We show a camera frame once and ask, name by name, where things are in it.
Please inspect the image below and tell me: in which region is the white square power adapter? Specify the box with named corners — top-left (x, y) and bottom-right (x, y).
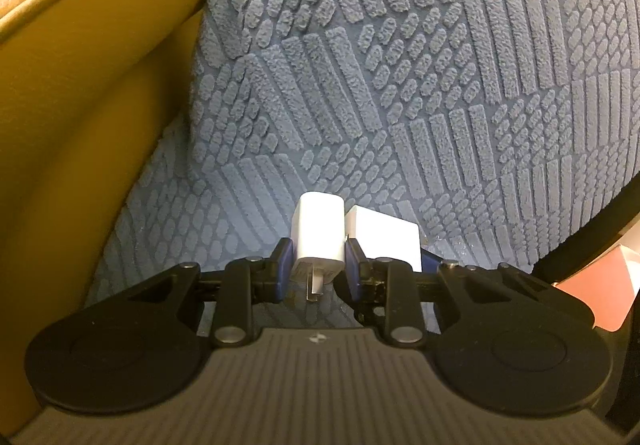
top-left (345, 205), bottom-right (422, 273)

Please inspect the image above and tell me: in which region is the small white charger plug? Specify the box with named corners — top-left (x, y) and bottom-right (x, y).
top-left (291, 191), bottom-right (345, 302)

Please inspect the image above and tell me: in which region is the pink cardboard box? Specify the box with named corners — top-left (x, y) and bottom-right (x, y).
top-left (554, 245), bottom-right (640, 332)

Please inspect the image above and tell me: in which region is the blue textured seat cushion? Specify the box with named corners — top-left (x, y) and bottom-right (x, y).
top-left (88, 0), bottom-right (639, 303)

